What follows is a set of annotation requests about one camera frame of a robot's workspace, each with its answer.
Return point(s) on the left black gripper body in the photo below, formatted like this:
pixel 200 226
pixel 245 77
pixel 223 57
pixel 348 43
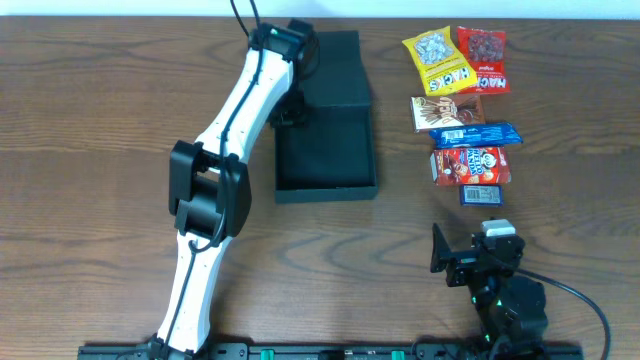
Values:
pixel 292 108

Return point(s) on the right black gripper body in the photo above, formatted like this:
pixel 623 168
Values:
pixel 460 260

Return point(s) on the black gift box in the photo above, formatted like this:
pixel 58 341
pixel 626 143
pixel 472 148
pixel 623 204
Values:
pixel 331 156

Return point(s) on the brown Pocky snack box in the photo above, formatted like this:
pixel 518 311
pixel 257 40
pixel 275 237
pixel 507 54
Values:
pixel 446 111

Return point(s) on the yellow Hacks candy bag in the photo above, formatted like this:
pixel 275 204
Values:
pixel 442 68

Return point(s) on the red Hacks candy bag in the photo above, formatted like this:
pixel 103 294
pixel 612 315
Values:
pixel 484 51

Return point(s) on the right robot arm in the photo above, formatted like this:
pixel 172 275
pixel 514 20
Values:
pixel 511 308

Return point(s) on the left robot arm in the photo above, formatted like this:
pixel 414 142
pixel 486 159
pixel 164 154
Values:
pixel 209 188

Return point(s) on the blue cookie wrapper pack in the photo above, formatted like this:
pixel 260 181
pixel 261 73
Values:
pixel 481 135

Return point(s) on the small dark blue box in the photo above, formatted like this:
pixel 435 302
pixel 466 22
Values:
pixel 481 195

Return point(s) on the red Hello Panda box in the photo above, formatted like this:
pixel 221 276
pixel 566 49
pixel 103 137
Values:
pixel 470 166

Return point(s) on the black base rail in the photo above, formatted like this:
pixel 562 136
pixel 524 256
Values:
pixel 242 351

